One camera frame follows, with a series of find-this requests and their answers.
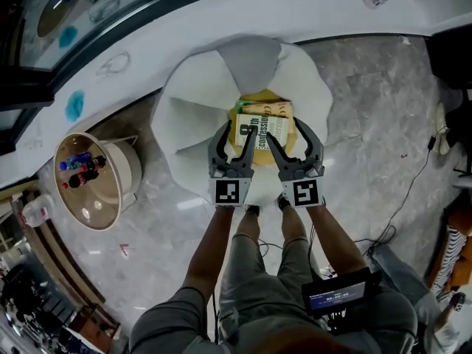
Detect pale green black-print book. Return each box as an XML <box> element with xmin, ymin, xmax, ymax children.
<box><xmin>235</xmin><ymin>113</ymin><xmax>291</xmax><ymax>153</ymax></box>

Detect brown wooden cabinet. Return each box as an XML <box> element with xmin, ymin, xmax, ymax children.
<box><xmin>68</xmin><ymin>302</ymin><xmax>121</xmax><ymax>353</ymax></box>

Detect wooden steps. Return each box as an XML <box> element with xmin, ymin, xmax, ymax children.
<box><xmin>10</xmin><ymin>188</ymin><xmax>108</xmax><ymax>305</ymax></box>

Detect person's left leg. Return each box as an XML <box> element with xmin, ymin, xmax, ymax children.
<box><xmin>234</xmin><ymin>210</ymin><xmax>263</xmax><ymax>240</ymax></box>

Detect black floor cable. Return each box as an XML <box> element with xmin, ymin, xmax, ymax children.
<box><xmin>353</xmin><ymin>134</ymin><xmax>440</xmax><ymax>260</ymax></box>

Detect yellow round seat cushion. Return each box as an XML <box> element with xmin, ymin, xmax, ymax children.
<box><xmin>227</xmin><ymin>89</ymin><xmax>299</xmax><ymax>167</ymax></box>

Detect striped cloth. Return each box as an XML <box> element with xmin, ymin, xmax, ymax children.
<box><xmin>429</xmin><ymin>225</ymin><xmax>468</xmax><ymax>294</ymax></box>

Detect person's right forearm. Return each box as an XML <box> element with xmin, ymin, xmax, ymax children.
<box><xmin>305</xmin><ymin>204</ymin><xmax>369</xmax><ymax>277</ymax></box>

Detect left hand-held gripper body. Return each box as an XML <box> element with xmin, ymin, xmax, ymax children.
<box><xmin>208</xmin><ymin>167</ymin><xmax>256</xmax><ymax>208</ymax></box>

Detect black monitor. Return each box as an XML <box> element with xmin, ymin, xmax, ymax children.
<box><xmin>301</xmin><ymin>267</ymin><xmax>383</xmax><ymax>319</ymax></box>

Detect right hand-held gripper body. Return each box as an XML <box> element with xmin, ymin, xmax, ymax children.
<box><xmin>278</xmin><ymin>167</ymin><xmax>326</xmax><ymax>208</ymax></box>

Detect person's leg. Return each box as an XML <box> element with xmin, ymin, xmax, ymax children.
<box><xmin>234</xmin><ymin>210</ymin><xmax>263</xmax><ymax>240</ymax></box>
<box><xmin>280</xmin><ymin>201</ymin><xmax>309</xmax><ymax>241</ymax></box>

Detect white petal-shaped chair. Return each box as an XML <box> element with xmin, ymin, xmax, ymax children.
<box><xmin>150</xmin><ymin>33</ymin><xmax>335</xmax><ymax>208</ymax></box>

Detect black window frame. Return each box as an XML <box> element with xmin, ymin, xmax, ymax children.
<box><xmin>0</xmin><ymin>0</ymin><xmax>443</xmax><ymax>106</ymax></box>

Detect person's left forearm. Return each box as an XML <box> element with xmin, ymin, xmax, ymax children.
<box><xmin>182</xmin><ymin>204</ymin><xmax>236</xmax><ymax>298</ymax></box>

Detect person's grey shirt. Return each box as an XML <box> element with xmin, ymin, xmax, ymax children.
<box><xmin>128</xmin><ymin>285</ymin><xmax>420</xmax><ymax>354</ymax></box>

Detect round beige basket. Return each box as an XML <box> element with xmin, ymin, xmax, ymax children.
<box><xmin>53</xmin><ymin>131</ymin><xmax>143</xmax><ymax>232</ymax></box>

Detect orange bag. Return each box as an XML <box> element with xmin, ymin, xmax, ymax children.
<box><xmin>448</xmin><ymin>204</ymin><xmax>472</xmax><ymax>287</ymax></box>

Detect person's right leg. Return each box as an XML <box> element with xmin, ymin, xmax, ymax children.
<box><xmin>280</xmin><ymin>201</ymin><xmax>309</xmax><ymax>241</ymax></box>

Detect thin wire loop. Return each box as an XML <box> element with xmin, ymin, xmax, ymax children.
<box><xmin>96</xmin><ymin>52</ymin><xmax>132</xmax><ymax>77</ymax></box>

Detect large clear water jug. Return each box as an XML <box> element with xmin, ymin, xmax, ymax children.
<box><xmin>21</xmin><ymin>193</ymin><xmax>56</xmax><ymax>228</ymax></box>

